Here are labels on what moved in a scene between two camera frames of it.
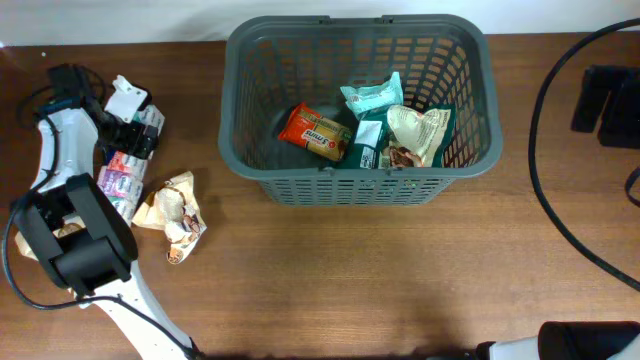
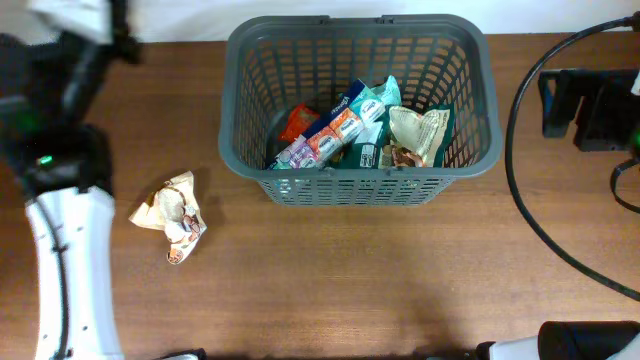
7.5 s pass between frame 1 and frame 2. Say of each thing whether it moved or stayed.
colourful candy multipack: moved
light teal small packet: stayed
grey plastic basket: stayed
